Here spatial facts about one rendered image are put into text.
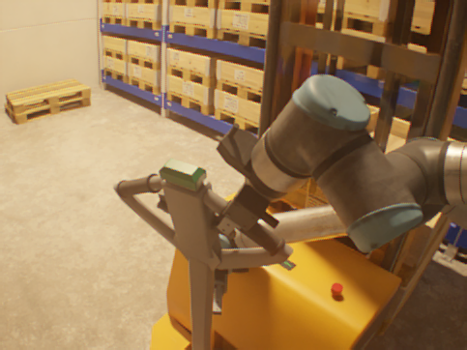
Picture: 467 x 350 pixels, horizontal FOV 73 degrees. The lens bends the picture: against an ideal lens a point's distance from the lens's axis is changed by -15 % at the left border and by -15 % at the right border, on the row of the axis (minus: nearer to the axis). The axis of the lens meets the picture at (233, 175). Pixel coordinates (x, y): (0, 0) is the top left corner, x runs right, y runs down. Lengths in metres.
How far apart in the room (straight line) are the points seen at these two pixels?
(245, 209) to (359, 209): 0.19
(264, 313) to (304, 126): 0.92
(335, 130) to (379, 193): 0.09
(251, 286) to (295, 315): 0.19
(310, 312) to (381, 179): 0.81
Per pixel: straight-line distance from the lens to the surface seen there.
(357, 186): 0.41
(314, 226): 0.90
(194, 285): 0.93
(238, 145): 0.54
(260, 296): 1.26
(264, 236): 0.67
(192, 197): 0.67
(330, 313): 1.16
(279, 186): 0.51
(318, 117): 0.41
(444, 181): 0.50
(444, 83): 1.09
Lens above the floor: 1.73
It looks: 29 degrees down
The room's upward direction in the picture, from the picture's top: 4 degrees clockwise
